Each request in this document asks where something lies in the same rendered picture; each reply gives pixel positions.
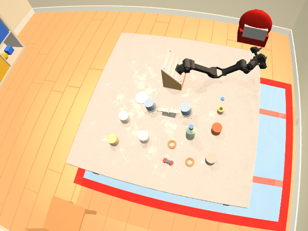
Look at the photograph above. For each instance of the red toy car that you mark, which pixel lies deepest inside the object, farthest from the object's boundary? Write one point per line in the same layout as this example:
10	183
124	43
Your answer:
170	162

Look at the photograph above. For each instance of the grey cylinder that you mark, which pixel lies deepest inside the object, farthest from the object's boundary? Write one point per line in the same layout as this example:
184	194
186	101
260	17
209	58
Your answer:
150	104
185	109

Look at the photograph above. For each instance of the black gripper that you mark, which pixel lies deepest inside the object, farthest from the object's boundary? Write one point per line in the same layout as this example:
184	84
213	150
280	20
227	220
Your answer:
255	50

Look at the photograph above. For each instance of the white round dish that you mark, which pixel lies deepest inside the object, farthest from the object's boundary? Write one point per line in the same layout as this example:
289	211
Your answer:
141	97

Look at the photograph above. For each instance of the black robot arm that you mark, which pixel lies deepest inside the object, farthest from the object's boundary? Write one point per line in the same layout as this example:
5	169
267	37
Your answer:
189	64

